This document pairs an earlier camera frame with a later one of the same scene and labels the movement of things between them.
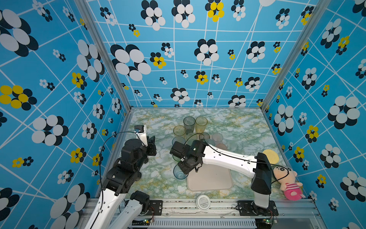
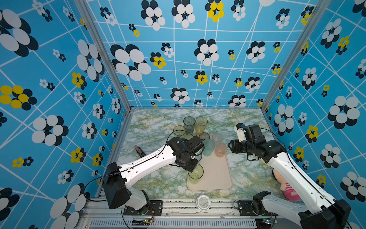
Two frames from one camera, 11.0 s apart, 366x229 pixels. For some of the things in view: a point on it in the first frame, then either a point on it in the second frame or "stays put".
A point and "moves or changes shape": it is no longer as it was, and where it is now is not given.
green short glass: [175, 158] moves or changes shape
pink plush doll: [286, 176] stays put
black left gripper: [151, 146] → [192, 167]
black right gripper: [180, 165] → [234, 146]
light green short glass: [191, 137] stays put
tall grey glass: [189, 123] stays put
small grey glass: [204, 135] stays put
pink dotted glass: [221, 146] stays put
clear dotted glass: [218, 138] stays put
